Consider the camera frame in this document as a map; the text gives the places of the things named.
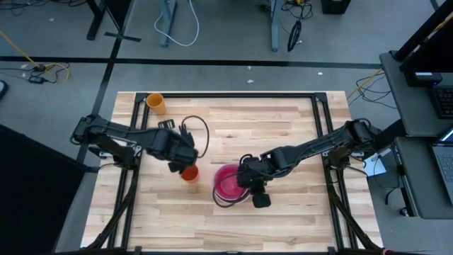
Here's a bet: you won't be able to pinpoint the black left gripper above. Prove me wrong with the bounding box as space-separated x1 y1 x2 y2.
166 136 200 174

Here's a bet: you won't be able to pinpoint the orange plastic cup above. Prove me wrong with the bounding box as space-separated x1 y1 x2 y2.
180 164 200 184

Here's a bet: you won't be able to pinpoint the pink plastic bowl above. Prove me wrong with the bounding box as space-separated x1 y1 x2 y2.
212 163 253 205

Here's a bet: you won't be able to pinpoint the yellow plastic cup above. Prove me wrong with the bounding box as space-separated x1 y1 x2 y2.
146 92 167 115

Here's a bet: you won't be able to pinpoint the white paper sheet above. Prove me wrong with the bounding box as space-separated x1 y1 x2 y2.
363 147 393 178

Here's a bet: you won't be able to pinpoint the grey desk leg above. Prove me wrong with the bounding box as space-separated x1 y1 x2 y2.
269 0 284 53
158 0 178 49

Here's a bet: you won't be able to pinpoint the large black panel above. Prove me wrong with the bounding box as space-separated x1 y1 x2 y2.
0 123 88 255

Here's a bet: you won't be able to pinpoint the black stand leg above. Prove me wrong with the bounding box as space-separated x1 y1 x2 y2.
86 0 142 43

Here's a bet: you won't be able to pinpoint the grey side desk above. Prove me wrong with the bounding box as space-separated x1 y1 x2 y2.
379 50 453 220

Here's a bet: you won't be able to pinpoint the black floor box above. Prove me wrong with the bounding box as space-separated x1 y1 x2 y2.
320 0 352 16

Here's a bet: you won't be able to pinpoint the grey laptop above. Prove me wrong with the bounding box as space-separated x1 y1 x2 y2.
430 126 453 206

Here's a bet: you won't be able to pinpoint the black keyboard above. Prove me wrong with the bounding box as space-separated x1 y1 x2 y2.
431 86 453 120

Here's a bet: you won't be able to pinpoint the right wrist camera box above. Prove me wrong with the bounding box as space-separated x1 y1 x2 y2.
251 192 273 210

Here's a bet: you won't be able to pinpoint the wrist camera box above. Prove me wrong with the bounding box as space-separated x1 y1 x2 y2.
178 123 195 147
251 192 273 210

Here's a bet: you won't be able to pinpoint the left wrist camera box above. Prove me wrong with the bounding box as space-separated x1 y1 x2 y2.
178 123 195 147

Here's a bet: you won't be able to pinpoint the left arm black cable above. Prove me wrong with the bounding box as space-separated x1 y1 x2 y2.
180 115 210 159

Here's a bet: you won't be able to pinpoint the black aluminium table frame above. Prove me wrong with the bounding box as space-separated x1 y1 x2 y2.
80 91 384 255

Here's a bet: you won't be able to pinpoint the white floor cable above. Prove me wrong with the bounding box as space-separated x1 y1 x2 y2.
153 0 200 47

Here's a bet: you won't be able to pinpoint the black coiled cable bundle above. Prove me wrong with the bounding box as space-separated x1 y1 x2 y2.
287 19 303 53

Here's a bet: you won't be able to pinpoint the black tangled floor cables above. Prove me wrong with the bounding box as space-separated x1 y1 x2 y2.
355 72 398 110

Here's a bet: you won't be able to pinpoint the yellow floor cable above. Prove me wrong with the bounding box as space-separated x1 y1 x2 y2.
0 30 71 85

